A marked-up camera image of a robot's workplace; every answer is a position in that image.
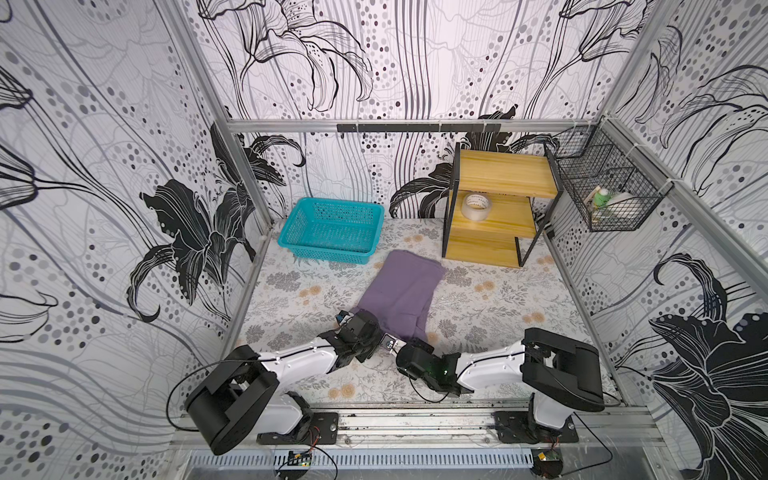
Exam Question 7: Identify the purple long pants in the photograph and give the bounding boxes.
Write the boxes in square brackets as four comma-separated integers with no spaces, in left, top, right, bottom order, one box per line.
[351,250,445,341]

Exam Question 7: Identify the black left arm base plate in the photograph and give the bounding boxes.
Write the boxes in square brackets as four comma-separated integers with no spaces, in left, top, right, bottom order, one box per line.
[257,412,339,446]

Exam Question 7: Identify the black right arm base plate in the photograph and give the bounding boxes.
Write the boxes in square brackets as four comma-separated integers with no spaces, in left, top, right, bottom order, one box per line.
[492,411,579,446]

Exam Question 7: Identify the black wire basket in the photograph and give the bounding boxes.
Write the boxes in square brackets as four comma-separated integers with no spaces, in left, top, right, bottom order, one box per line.
[544,126,673,239]

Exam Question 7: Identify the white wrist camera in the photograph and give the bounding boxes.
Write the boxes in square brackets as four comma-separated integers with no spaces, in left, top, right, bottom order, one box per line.
[381,333,407,356]
[335,310,354,327]

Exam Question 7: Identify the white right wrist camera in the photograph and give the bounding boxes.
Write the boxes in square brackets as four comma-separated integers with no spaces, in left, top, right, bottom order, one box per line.
[381,333,407,356]

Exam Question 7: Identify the small black power module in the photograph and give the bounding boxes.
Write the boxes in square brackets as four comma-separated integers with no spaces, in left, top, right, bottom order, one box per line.
[530,448,564,479]

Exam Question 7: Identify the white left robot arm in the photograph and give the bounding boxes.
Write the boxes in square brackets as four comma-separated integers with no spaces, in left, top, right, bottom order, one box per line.
[184,310,384,455]

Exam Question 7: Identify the white slotted cable duct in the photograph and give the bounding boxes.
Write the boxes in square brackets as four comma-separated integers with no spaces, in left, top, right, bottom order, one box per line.
[188,448,534,471]

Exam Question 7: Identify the small green circuit board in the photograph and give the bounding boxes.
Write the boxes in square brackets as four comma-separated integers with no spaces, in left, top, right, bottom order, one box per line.
[285,451,313,468]

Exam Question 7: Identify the teal plastic basket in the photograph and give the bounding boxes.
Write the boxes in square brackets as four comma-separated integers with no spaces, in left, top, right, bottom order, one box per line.
[278,197,385,264]

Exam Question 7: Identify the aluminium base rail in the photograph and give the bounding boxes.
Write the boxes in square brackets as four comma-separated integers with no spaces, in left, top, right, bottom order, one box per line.
[170,403,667,450]

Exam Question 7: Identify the clear tape roll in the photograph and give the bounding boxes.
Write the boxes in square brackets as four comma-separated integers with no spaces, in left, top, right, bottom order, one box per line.
[461,192,492,222]

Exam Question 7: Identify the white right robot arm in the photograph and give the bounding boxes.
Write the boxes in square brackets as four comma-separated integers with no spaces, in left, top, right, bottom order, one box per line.
[393,327,606,444]

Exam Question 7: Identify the wooden black-framed shelf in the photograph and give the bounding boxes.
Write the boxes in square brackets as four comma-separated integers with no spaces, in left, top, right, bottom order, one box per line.
[441,146,558,268]

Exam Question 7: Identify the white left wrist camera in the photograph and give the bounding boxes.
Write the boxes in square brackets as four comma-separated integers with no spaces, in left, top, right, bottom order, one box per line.
[335,310,354,327]

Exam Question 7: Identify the green white bottle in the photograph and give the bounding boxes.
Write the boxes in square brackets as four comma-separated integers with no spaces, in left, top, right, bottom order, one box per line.
[588,186,611,225]

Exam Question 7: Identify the floral patterned tablecloth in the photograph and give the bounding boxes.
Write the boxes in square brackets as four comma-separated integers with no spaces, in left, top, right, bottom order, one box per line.
[234,219,593,405]

